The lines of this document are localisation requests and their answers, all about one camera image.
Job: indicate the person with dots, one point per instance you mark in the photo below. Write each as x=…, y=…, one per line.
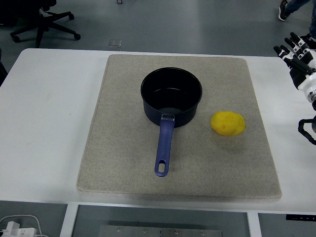
x=283, y=12

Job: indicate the white table leg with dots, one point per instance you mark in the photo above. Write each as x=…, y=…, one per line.
x=254, y=225
x=67, y=222

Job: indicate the white power strip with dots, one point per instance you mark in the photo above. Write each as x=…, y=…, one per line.
x=17, y=231

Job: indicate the black table control panel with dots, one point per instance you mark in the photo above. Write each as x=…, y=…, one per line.
x=301, y=217

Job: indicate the black office chair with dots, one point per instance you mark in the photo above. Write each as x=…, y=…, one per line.
x=43, y=24

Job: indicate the beige fabric mat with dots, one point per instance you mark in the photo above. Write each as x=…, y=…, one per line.
x=123, y=123

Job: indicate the silver floor socket plate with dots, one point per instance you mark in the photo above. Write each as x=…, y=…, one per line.
x=115, y=43

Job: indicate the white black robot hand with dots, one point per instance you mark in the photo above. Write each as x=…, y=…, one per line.
x=304, y=85

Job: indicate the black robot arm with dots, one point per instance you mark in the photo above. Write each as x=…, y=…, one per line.
x=304, y=128

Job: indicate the yellow potato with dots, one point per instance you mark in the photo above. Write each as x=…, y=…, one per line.
x=227, y=123

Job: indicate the grey metal plate with screws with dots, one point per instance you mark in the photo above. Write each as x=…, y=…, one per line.
x=160, y=232

